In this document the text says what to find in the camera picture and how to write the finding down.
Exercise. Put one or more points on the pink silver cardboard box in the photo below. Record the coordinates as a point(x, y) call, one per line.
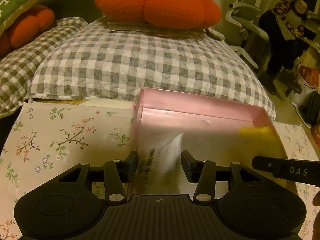
point(210, 128)

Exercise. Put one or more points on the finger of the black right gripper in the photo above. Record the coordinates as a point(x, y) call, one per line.
point(302, 171)

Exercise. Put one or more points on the white office chair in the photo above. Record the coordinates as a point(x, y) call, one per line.
point(244, 14)

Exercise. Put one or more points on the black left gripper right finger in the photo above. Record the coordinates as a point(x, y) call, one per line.
point(203, 173)

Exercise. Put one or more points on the orange patterned bag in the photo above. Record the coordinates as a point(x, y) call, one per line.
point(311, 76)

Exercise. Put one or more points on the small orange plush cushion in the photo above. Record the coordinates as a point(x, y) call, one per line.
point(26, 27)

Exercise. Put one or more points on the grey checkered quilt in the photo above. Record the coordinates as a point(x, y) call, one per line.
point(76, 60)

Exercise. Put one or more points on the white lavender snack packet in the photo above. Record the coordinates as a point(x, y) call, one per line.
point(159, 157)

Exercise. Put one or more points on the person in dark coat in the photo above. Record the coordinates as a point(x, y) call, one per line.
point(284, 25)

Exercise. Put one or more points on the orange pumpkin plush cushion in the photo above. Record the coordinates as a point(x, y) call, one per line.
point(174, 14)

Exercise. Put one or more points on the black bag on floor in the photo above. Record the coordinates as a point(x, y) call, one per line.
point(309, 109)

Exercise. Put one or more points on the gold snack packet in box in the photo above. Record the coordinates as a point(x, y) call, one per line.
point(256, 131)

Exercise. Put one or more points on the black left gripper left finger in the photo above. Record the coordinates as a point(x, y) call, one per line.
point(116, 173)

